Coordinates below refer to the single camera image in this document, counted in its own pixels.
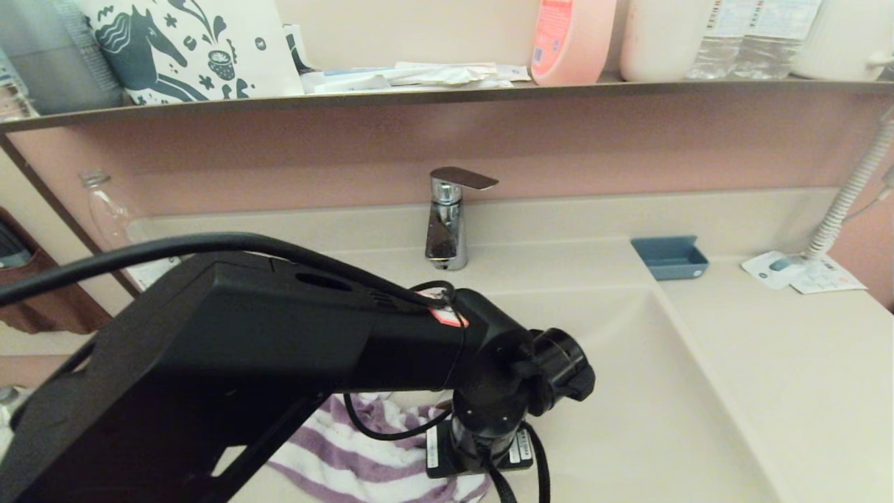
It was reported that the purple white striped towel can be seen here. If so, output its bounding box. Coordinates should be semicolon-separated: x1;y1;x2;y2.
269;393;490;503

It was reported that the brown wall shelf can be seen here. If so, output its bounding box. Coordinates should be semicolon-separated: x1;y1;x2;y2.
0;77;894;133

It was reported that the white round jar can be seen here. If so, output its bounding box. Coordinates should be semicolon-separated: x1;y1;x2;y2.
619;0;715;83

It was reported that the thin white cord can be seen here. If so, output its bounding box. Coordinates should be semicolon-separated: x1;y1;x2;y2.
837;183;894;224

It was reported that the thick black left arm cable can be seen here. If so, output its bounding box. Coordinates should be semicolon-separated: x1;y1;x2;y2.
0;233;448;308

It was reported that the blue plastic soap dish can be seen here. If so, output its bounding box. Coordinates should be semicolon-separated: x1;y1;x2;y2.
631;235;710;282

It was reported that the brown fabric pouch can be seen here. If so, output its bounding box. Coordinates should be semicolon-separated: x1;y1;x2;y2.
0;206;112;335

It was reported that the small printed box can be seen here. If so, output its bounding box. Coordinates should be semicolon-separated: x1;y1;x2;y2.
0;42;39;121

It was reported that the white ribbed container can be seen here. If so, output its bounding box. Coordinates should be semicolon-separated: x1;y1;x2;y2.
788;0;894;82

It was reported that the clear plastic water bottle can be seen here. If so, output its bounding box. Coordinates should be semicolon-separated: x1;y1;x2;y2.
79;170;184;293

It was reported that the plastic wrapped bottle pack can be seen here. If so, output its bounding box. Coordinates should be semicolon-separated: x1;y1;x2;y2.
0;386;29;420

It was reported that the printed paper card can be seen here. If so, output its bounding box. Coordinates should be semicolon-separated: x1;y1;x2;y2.
789;254;867;294

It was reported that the white coiled hose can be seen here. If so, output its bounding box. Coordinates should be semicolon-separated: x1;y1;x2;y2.
803;105;894;261

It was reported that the grey translucent container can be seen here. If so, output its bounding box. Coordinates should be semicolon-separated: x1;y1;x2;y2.
0;0;126;115

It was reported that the black left wrist cable loop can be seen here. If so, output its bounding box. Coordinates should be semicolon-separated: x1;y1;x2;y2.
482;419;552;503

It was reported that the clear water bottle barcode label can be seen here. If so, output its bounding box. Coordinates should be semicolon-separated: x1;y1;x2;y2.
686;0;763;80
732;0;822;79

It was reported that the chrome faucet spout body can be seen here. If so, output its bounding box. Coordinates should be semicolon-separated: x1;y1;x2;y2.
425;179;469;271

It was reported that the white rounded packet teal patch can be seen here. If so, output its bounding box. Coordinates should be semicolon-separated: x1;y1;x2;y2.
740;250;805;289

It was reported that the flat white packet blue edge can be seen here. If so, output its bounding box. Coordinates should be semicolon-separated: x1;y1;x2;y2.
302;67;397;95

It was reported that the chrome faucet lever handle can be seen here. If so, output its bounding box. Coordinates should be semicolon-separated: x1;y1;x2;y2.
430;166;499;191

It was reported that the beige sink basin countertop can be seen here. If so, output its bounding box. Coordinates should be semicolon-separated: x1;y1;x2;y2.
73;186;894;503

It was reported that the dark grey item in pouch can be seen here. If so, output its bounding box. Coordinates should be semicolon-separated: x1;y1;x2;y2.
0;220;34;270

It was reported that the crumpled white wrapper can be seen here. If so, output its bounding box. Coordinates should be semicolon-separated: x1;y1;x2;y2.
390;63;514;90

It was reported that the thin black wire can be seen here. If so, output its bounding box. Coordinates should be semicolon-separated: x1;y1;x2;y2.
342;279;470;442

